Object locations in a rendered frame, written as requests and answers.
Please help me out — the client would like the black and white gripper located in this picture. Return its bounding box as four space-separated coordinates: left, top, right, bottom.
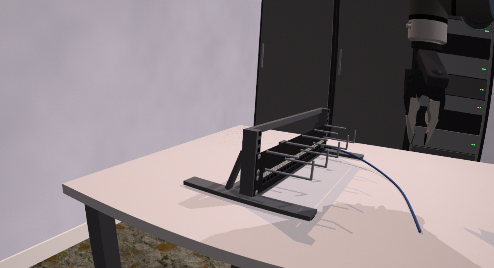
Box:
404 41 445 145

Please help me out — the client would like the black metal rack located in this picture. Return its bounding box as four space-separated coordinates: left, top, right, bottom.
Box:
183 108 357 221

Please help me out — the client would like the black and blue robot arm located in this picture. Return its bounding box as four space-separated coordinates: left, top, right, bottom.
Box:
406 0 494 88

